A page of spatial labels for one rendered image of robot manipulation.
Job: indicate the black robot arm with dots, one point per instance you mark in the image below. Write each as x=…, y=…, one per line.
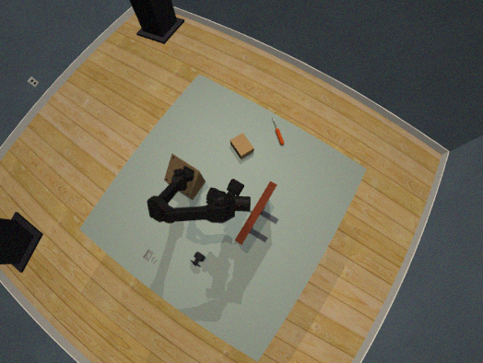
x=220, y=210

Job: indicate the brown wooden door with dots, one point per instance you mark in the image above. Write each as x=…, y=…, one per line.
x=256, y=212

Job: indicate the orange screwdriver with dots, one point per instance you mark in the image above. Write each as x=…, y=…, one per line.
x=280, y=139

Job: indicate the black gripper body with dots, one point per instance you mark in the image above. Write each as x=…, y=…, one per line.
x=234, y=186

